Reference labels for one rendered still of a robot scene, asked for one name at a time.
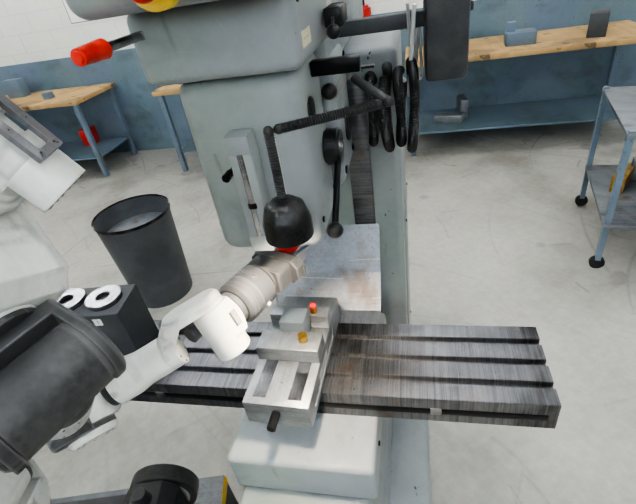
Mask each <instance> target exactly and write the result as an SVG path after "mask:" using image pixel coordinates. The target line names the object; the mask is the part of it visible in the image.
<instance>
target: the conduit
mask: <svg viewBox="0 0 636 504"><path fill-rule="evenodd" d="M405 65H406V73H407V79H406V78H405V77H403V74H404V71H405V69H404V67H403V66H401V65H398V66H396V67H395V68H394V70H393V74H392V65H391V63H390V62H384V63H383V64H382V70H383V76H381V77H379V84H378V89H379V90H381V91H383V92H384V93H386V94H387V95H389V96H391V87H392V86H393V93H394V94H393V95H394V99H395V100H394V101H395V102H394V103H395V107H396V108H395V109H396V110H395V111H396V115H397V116H396V117H397V119H396V120H397V122H396V123H397V124H396V143H397V145H398V146H399V147H404V146H405V145H406V143H407V150H408V152H410V153H414V152H415V151H416V150H417V145H418V137H419V119H420V118H419V117H420V116H419V115H420V114H419V113H420V112H419V111H420V110H419V109H420V108H419V107H420V106H419V105H420V104H419V103H420V102H419V101H420V100H419V99H420V82H419V72H418V66H417V62H416V59H415V58H414V57H413V60H409V57H408V58H407V59H406V61H405ZM374 66H375V64H366V65H361V69H366V68H374ZM408 77H409V90H410V113H409V114H410V115H409V130H408V128H407V118H406V108H407V107H406V103H407V102H406V101H407V100H406V99H407V80H408ZM364 80H365V81H367V82H368V83H370V84H372V85H373V86H374V85H375V84H376V83H377V81H378V79H377V76H376V74H375V73H374V72H373V71H368V72H367V73H366V74H365V77H364ZM392 81H393V82H392ZM392 84H393V85H392ZM391 85H392V86H391ZM365 93H366V92H365ZM365 95H366V99H367V102H368V101H373V100H376V99H375V98H373V97H372V96H370V95H369V94H368V93H366V94H365ZM391 110H392V109H391V107H386V106H385V105H383V107H382V108H381V109H380V110H376V111H375V110H374V111H371V112H370V111H369V112H368V114H369V115H368V116H369V117H368V118H369V144H370V146H372V147H375V146H377V145H378V142H379V134H380V133H381V138H382V142H383V145H384V148H385V150H386V151H387V152H393V151H394V149H395V141H394V133H393V127H392V126H393V124H392V116H391V115H392V114H391V113H392V111H391ZM407 139H408V142H407Z"/></svg>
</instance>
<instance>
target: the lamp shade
mask: <svg viewBox="0 0 636 504"><path fill-rule="evenodd" d="M286 195H287V196H286V198H285V199H282V200H280V199H278V198H277V196H276V197H274V198H273V199H272V200H270V201H269V202H268V203H267V204H266V205H265V207H264V212H263V221H262V225H263V229H264V233H265V237H266V241H267V243H268V244H269V245H271V246H273V247H276V248H292V247H296V246H299V245H302V244H304V243H306V242H307V241H309V240H310V239H311V238H312V236H313V234H314V228H313V222H312V216H311V213H310V211H309V209H308V208H307V206H306V204H305V203H304V201H303V199H302V198H300V197H297V196H294V195H290V194H286Z"/></svg>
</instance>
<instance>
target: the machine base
mask: <svg viewBox="0 0 636 504"><path fill-rule="evenodd" d="M389 504H431V479H430V452H429V426H428V420H416V419H401V418H392V443H391V470H390V497H389Z"/></svg>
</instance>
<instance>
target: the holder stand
mask: <svg viewBox="0 0 636 504"><path fill-rule="evenodd" d="M57 302H59V303H60V304H62V305H64V306H65V307H67V308H69V309H70V310H72V311H74V312H75V313H77V314H79V315H80V316H82V317H84V318H85V319H87V320H89V321H90V322H91V323H93V324H94V325H95V326H97V327H98V328H99V329H100V330H101V331H103V332H104V333H105V334H106V335H107V336H108V337H109V338H110V339H111V340H112V341H113V342H114V344H115V345H116V346H117V347H118V348H119V350H120V351H121V353H122V354H123V356H125V355H128V354H130V353H133V352H135V351H137V350H138V349H140V348H142V347H143V346H145V345H147V344H148V343H150V342H151V341H153V340H155V339H156V338H158V335H159V330H158V328H157V326H156V324H155V322H154V320H153V318H152V316H151V314H150V312H149V310H148V308H147V306H146V304H145V302H144V300H143V298H142V295H141V293H140V291H139V289H138V287H137V285H136V284H126V285H106V286H103V287H93V288H72V289H68V290H66V291H65V292H64V294H63V295H62V296H61V297H60V299H59V300H58V301H57Z"/></svg>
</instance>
